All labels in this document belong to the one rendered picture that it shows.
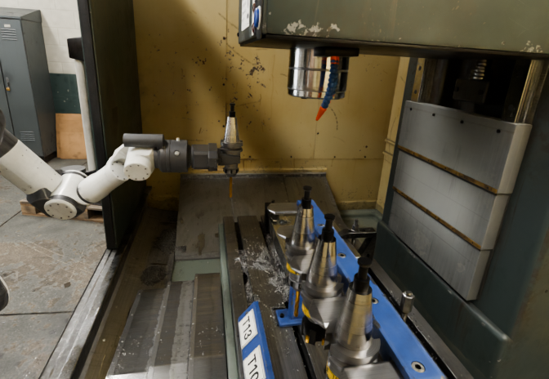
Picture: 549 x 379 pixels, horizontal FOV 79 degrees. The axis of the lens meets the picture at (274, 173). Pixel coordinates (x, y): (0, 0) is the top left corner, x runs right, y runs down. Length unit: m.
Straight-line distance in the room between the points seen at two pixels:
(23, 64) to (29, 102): 0.48
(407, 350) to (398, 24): 0.50
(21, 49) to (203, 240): 4.20
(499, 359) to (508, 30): 0.82
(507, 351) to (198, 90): 1.66
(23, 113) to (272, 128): 4.13
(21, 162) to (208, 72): 1.12
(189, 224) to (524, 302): 1.38
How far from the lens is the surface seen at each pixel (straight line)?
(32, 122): 5.53
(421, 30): 0.68
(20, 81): 5.49
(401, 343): 0.45
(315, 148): 2.07
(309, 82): 0.87
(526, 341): 1.19
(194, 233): 1.75
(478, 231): 1.08
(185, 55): 1.90
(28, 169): 1.05
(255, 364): 0.78
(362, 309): 0.40
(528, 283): 1.06
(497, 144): 1.01
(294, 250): 0.59
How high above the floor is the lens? 1.53
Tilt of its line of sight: 18 degrees down
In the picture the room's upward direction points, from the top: 3 degrees clockwise
